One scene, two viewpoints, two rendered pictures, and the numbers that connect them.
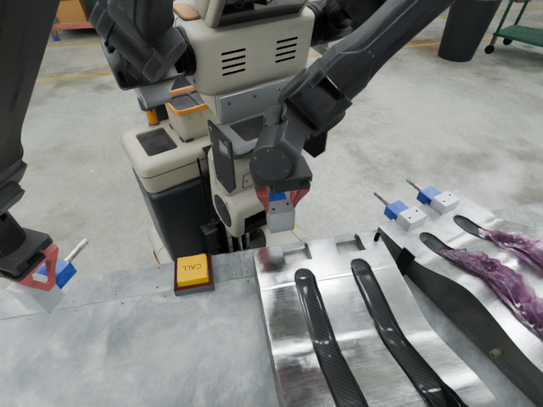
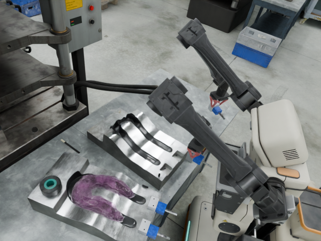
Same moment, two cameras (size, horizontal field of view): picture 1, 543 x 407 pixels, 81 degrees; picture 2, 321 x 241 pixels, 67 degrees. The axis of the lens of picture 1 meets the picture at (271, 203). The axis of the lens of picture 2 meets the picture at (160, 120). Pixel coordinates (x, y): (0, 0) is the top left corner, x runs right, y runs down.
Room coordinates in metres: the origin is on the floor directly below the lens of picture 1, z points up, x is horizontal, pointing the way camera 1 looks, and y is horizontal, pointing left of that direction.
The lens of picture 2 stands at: (0.77, -0.74, 1.88)
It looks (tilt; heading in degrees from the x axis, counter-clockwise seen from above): 44 degrees down; 129
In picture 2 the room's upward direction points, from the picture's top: 11 degrees clockwise
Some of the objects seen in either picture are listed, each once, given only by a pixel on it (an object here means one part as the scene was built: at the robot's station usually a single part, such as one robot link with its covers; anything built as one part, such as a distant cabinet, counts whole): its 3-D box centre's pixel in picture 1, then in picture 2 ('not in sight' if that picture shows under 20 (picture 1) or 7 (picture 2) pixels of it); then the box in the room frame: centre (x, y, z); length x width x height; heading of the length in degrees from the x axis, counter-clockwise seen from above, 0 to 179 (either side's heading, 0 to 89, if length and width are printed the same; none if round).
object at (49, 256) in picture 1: (29, 268); (215, 101); (0.27, 0.36, 0.99); 0.07 x 0.07 x 0.09; 73
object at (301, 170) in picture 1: (280, 160); (200, 138); (0.44, -0.02, 1.06); 0.10 x 0.07 x 0.07; 103
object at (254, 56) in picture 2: not in sight; (254, 50); (-0.66, 3.06, 0.11); 0.61 x 0.41 x 0.22; 14
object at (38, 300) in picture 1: (59, 268); (218, 111); (0.31, 0.36, 0.93); 0.13 x 0.05 x 0.05; 164
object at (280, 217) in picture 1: (275, 199); (200, 159); (0.48, -0.01, 0.93); 0.13 x 0.05 x 0.05; 13
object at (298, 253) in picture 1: (296, 257); (177, 157); (0.37, -0.05, 0.87); 0.05 x 0.05 x 0.04; 11
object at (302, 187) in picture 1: (286, 190); (195, 149); (0.44, -0.03, 0.99); 0.07 x 0.07 x 0.09; 13
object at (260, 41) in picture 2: not in sight; (258, 40); (-0.66, 3.06, 0.28); 0.61 x 0.41 x 0.15; 14
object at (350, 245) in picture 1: (347, 249); (165, 170); (0.39, -0.15, 0.87); 0.05 x 0.05 x 0.04; 11
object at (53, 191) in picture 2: not in sight; (50, 186); (0.18, -0.62, 0.93); 0.08 x 0.08 x 0.04
